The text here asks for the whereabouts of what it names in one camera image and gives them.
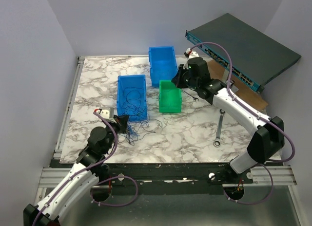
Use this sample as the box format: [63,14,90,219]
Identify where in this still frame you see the ratchet wrench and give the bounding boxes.
[214,109,225,147]

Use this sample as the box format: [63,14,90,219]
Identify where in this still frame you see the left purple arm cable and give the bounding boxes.
[31,111,139,226]

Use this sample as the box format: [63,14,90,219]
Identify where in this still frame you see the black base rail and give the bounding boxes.
[94,163,253,195]

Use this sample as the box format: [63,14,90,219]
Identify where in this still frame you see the far blue bin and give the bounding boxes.
[149,46,177,87]

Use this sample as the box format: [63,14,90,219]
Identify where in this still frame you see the wire bundle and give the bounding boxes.
[119,106,163,146]

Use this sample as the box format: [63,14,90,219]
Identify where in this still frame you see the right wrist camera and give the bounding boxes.
[184,48,199,59]

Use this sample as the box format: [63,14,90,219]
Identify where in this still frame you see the network switch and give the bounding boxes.
[185,13,301,94]

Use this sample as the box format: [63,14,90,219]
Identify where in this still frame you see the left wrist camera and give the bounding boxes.
[94,107,114,120]

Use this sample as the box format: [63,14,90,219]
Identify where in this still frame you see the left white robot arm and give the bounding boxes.
[23,115,129,226]

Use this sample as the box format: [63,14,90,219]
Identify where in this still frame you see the near blue bin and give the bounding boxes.
[117,75,147,122]

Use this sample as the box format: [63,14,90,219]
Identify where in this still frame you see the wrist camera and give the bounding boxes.
[94,107,114,120]
[184,48,199,59]

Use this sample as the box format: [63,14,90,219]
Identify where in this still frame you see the green bin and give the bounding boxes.
[158,80,182,113]

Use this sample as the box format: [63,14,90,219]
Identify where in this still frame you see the aluminium frame rail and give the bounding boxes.
[39,56,85,188]

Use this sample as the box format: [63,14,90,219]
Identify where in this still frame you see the wooden board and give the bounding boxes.
[207,60,268,111]

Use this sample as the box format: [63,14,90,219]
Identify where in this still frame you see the metal stand bracket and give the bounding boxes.
[229,80,239,93]

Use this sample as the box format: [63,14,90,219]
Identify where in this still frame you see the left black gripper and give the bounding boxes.
[103,114,129,153]

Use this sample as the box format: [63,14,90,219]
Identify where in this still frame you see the blue bin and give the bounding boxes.
[117,75,147,122]
[149,46,177,87]

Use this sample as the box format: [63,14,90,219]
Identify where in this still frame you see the open-end wrench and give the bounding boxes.
[182,90,199,102]

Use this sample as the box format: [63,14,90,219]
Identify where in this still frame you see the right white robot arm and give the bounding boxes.
[172,57,285,183]

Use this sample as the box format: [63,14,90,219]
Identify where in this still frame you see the black wire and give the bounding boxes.
[120,86,144,110]

